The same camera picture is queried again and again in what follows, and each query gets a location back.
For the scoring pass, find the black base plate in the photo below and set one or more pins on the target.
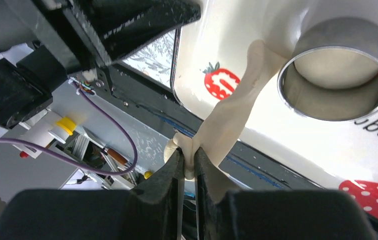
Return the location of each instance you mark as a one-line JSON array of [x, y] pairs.
[[278, 165]]

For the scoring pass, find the dough scrap trimmings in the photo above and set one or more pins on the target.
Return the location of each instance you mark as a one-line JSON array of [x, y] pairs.
[[223, 126]]

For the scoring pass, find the strawberry pattern rectangular tray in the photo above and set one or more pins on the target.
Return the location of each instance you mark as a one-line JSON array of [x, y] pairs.
[[320, 123]]

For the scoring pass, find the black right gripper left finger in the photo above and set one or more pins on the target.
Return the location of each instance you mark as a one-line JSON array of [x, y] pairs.
[[150, 211]]

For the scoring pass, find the floral table mat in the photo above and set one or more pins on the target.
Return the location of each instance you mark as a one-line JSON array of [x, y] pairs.
[[155, 60]]

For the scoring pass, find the small dough ball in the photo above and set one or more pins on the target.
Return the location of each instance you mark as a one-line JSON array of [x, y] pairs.
[[336, 69]]

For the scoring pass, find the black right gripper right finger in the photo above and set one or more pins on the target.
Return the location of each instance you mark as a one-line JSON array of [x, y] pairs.
[[225, 211]]

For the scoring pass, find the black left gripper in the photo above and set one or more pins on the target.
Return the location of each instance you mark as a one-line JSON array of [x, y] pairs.
[[44, 41]]

